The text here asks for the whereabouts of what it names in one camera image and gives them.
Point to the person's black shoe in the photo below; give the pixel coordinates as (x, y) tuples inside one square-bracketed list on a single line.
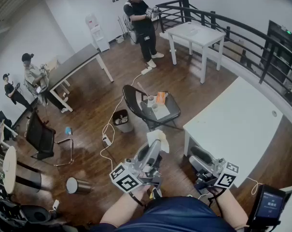
[(156, 193)]

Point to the small white table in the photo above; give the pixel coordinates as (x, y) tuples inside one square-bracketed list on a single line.
[(196, 33)]

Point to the person's left forearm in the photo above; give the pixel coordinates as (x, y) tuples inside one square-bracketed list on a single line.
[(121, 207)]

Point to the black folding chair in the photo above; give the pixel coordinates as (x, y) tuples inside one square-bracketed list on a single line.
[(133, 100)]

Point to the white paper cup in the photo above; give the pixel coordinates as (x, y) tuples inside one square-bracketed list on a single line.
[(155, 108), (151, 101)]

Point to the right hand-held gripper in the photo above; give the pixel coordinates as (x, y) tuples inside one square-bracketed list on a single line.
[(226, 176)]

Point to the black waste bin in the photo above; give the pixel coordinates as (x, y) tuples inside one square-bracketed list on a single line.
[(122, 122)]

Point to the person's navy shirt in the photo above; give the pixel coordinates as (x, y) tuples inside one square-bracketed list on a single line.
[(179, 216)]

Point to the white water dispenser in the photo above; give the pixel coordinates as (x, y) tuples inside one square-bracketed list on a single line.
[(98, 35)]

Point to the black screen device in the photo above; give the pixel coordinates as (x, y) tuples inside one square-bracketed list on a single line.
[(268, 202)]

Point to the black metal railing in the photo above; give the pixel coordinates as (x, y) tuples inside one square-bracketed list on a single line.
[(232, 24)]

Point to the white power strip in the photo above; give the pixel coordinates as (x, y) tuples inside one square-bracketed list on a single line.
[(107, 140), (146, 70)]

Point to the orange packet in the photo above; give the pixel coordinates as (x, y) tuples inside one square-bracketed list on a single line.
[(161, 97)]

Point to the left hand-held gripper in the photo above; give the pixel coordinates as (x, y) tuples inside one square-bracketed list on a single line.
[(126, 178)]

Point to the white cloth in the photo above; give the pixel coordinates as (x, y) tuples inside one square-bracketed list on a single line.
[(163, 139)]

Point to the thin wooden stick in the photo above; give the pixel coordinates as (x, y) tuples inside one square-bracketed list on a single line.
[(143, 89)]

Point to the cardboard box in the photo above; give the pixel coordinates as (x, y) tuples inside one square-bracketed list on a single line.
[(232, 49)]

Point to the white paper sheet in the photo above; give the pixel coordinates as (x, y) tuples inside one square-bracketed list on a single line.
[(161, 112)]

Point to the small blue object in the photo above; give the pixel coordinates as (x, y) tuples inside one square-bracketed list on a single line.
[(68, 130)]

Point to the white charger plug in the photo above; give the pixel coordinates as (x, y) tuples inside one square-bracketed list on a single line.
[(56, 205)]

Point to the round white side table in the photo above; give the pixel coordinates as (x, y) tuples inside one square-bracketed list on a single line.
[(10, 168)]

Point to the person's right forearm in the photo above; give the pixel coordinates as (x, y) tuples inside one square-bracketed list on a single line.
[(232, 209)]

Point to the black office chair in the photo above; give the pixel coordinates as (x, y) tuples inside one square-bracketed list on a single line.
[(39, 134)]

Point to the metal cylinder bin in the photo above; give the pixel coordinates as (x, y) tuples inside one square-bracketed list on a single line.
[(80, 186)]

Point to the dark-top table with white legs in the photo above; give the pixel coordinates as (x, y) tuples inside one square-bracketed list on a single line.
[(73, 64)]

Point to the black door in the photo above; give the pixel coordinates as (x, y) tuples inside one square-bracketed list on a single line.
[(281, 47)]

